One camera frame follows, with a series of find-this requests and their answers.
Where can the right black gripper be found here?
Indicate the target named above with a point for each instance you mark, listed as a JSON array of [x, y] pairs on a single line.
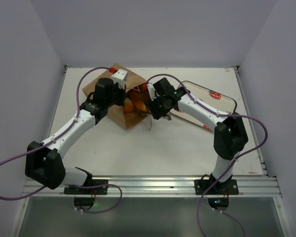
[[152, 104]]

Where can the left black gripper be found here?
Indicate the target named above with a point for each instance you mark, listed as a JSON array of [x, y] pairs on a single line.
[[123, 93]]

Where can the round orange fake bread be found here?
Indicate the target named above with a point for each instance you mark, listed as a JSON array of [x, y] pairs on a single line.
[[129, 106]]

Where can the brown paper bag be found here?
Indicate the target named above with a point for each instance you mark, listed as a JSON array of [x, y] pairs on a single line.
[[133, 84]]

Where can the metal tongs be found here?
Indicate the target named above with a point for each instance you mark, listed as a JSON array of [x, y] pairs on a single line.
[[167, 117]]

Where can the long orange fake baguette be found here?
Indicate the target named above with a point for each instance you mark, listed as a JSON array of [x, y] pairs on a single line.
[[139, 104]]

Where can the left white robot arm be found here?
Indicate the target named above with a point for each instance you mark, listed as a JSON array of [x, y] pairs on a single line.
[[44, 161]]

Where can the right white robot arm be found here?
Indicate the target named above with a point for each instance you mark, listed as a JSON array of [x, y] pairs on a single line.
[[230, 136]]

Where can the strawberry print tray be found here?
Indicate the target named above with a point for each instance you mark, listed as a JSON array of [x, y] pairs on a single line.
[[210, 97]]

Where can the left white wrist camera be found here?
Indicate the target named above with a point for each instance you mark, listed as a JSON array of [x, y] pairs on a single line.
[[120, 77]]

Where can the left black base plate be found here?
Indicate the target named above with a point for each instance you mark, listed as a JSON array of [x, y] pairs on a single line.
[[92, 187]]

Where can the aluminium front rail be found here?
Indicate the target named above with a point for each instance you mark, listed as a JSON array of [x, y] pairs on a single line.
[[184, 187]]

